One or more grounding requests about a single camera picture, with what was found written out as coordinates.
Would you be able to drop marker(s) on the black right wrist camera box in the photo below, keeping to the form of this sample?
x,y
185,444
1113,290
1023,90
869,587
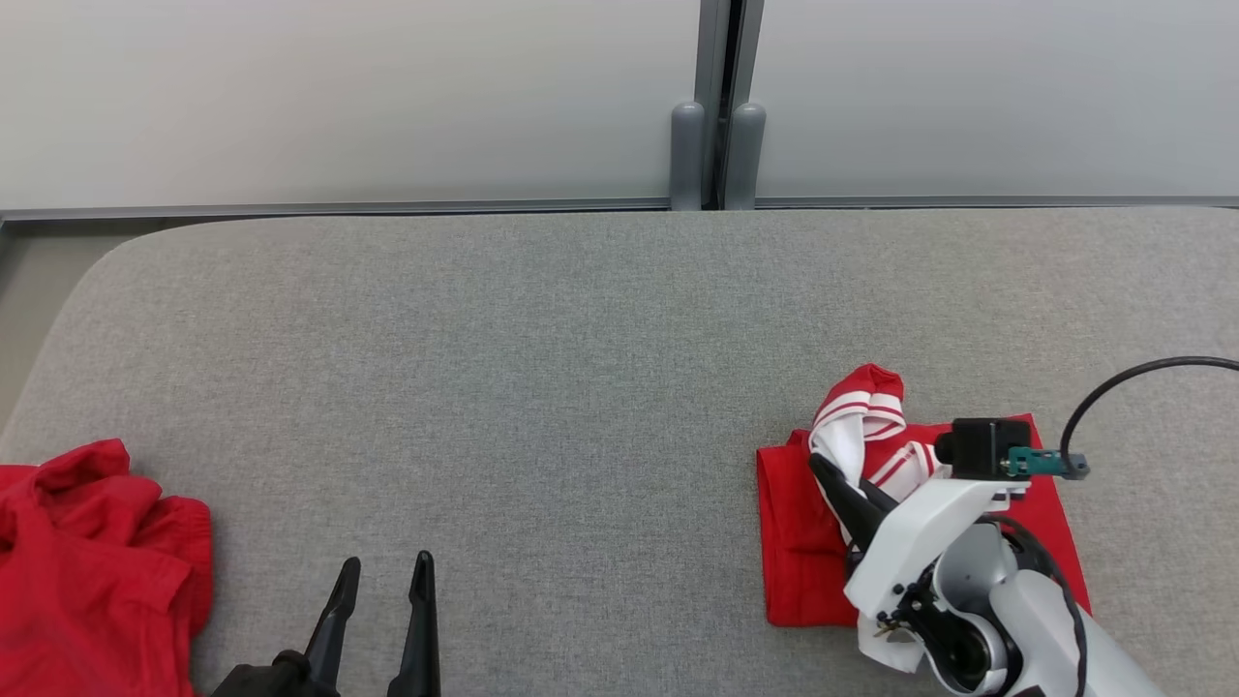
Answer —
x,y
987,447

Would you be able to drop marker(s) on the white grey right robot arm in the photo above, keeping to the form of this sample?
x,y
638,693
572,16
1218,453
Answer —
x,y
1036,620

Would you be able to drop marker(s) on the red shorts with white stripe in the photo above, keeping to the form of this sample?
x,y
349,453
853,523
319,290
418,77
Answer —
x,y
87,581

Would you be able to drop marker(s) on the grey vertical door frame post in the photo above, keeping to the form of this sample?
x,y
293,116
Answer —
x,y
716,58

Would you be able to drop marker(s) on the grey rounded post cover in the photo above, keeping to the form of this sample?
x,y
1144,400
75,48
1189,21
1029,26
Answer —
x,y
687,155
746,155

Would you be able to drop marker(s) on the red shirt with white sleeves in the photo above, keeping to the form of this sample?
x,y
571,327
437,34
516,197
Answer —
x,y
799,552

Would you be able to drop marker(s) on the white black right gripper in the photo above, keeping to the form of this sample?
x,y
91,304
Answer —
x,y
920,528

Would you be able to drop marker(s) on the grey metal floor rail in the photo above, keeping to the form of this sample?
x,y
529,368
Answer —
x,y
968,202
339,207

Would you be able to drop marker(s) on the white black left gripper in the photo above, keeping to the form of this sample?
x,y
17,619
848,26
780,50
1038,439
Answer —
x,y
276,678

